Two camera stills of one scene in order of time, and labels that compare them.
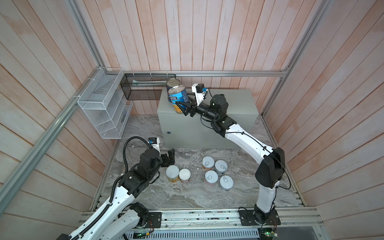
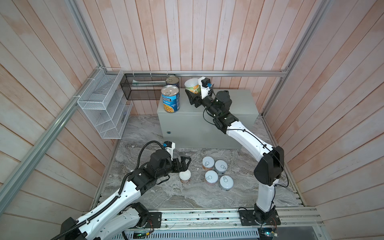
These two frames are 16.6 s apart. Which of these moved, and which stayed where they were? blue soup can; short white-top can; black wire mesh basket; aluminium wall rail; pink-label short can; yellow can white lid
Moved: blue soup can; yellow can white lid
Stayed: short white-top can; black wire mesh basket; pink-label short can; aluminium wall rail
